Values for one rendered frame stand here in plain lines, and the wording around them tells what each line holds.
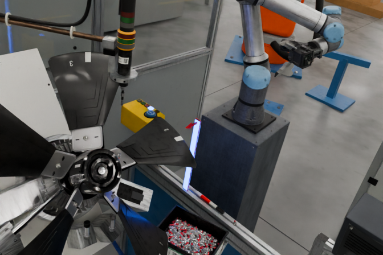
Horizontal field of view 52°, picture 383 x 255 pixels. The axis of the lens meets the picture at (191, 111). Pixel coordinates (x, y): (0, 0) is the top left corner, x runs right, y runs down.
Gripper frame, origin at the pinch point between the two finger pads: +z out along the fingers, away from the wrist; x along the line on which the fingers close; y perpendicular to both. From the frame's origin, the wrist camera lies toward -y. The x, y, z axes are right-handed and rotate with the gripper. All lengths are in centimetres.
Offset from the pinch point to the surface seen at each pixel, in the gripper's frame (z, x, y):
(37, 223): 102, 20, 8
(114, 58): 73, -29, 15
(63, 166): 92, -3, 15
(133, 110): 53, 17, -24
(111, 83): 71, -16, 4
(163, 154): 62, 7, 16
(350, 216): 34, 7, 65
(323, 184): -100, 151, -26
